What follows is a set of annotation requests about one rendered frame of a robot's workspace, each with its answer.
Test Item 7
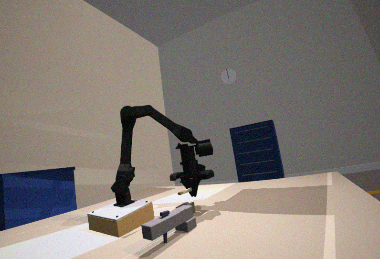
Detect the black t-shaped peg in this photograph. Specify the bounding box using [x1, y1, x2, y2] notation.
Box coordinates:
[160, 210, 170, 243]

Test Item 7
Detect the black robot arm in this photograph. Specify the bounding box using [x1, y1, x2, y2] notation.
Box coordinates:
[111, 105, 213, 207]

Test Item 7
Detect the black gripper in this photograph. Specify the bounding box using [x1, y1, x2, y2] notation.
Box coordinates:
[170, 158, 214, 197]

